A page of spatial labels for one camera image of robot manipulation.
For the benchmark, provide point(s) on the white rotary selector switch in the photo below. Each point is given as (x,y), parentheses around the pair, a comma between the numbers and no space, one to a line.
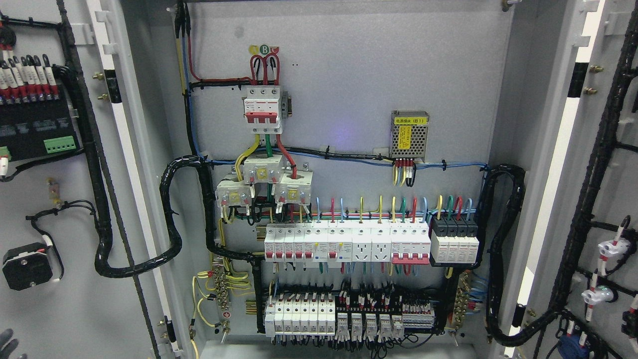
(26,266)

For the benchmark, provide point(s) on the white breaker row upper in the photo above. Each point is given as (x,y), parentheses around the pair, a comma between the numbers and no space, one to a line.
(310,243)

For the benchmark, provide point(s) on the relay terminal row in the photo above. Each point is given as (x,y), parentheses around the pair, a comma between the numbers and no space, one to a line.
(369,316)

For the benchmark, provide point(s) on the white breaker row lower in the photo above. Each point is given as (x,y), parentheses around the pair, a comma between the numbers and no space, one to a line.
(300,315)

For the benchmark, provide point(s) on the white socket module row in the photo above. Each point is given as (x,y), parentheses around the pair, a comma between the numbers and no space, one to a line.
(371,242)

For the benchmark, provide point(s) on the white current transformers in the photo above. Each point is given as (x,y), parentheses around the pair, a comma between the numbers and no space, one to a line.
(258,172)

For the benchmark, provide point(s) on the red handle circuit breaker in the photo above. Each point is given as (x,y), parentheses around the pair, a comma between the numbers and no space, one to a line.
(410,243)

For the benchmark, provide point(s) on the metal mesh power supply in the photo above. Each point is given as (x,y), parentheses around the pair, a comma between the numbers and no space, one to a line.
(409,134)

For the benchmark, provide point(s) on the brass ground terminal bar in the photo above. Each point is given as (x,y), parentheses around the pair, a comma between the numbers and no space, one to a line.
(221,272)

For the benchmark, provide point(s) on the black digital power meter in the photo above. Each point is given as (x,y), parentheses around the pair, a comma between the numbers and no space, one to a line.
(36,129)

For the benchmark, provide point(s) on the dark grey robot left hand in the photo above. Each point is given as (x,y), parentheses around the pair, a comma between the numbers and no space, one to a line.
(8,343)

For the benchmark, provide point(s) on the white breaker row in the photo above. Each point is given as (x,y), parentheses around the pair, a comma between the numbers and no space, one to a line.
(310,243)
(300,315)

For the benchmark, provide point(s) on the red main circuit breaker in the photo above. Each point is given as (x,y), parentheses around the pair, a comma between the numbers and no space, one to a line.
(263,109)

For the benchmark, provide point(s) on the grey cabinet door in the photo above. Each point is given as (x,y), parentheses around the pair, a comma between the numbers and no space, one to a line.
(566,116)
(84,315)

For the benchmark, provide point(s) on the black white surge protector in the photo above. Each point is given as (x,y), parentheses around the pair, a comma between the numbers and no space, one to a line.
(453,241)

